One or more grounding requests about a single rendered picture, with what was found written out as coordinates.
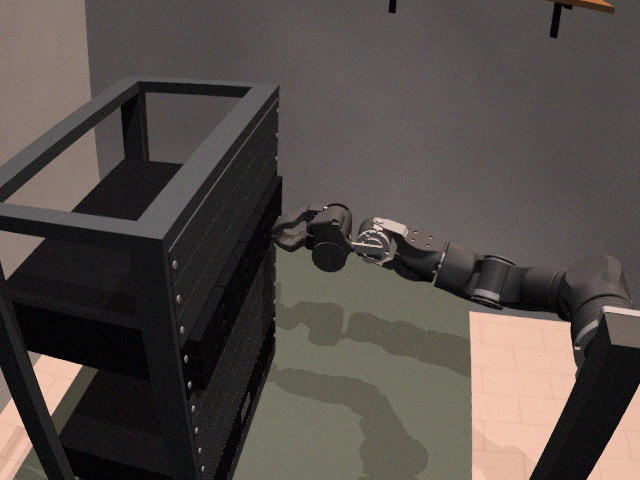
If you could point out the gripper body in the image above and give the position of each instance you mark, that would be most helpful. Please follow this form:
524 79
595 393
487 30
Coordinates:
332 230

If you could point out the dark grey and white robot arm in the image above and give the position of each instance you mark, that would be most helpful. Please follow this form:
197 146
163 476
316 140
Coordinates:
538 288

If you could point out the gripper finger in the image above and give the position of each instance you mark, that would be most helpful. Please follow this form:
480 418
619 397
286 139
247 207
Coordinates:
291 220
291 243

